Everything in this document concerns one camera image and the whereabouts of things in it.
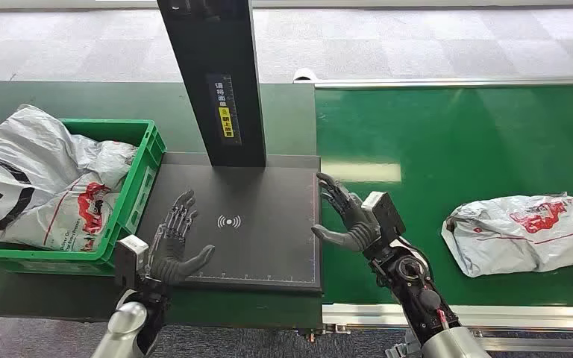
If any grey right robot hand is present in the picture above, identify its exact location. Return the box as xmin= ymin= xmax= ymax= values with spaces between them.
xmin=310 ymin=172 xmax=383 ymax=255

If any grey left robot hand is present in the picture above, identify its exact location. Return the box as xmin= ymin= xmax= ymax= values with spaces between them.
xmin=145 ymin=189 xmax=216 ymax=288

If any white package with red print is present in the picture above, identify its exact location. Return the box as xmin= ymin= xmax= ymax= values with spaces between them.
xmin=0 ymin=170 xmax=122 ymax=253
xmin=441 ymin=193 xmax=573 ymax=279

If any black weighing platform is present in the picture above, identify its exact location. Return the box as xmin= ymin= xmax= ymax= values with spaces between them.
xmin=137 ymin=151 xmax=323 ymax=295

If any green plastic basket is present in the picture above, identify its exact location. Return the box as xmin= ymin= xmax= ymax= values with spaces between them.
xmin=0 ymin=118 xmax=167 ymax=276

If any white package with black print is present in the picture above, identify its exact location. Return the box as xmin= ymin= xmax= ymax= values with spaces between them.
xmin=0 ymin=104 xmax=140 ymax=233

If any black weighing device column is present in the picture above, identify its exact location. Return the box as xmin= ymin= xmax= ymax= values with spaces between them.
xmin=156 ymin=0 xmax=268 ymax=168

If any green conveyor belt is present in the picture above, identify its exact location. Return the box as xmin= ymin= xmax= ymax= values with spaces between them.
xmin=314 ymin=84 xmax=573 ymax=307

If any black and yellow column label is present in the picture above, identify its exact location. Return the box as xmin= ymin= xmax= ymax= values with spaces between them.
xmin=206 ymin=74 xmax=242 ymax=147

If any dark green table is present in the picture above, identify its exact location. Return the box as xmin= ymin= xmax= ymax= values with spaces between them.
xmin=0 ymin=80 xmax=325 ymax=330

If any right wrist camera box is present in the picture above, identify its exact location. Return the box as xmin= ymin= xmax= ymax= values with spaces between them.
xmin=360 ymin=191 xmax=407 ymax=243

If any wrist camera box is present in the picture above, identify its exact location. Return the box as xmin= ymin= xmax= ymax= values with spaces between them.
xmin=114 ymin=235 xmax=149 ymax=291
xmin=360 ymin=191 xmax=407 ymax=243

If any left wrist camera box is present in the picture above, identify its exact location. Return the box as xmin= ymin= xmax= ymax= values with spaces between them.
xmin=114 ymin=235 xmax=149 ymax=291

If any aluminium conveyor frame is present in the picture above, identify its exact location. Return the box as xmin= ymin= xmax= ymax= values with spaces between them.
xmin=293 ymin=74 xmax=573 ymax=358

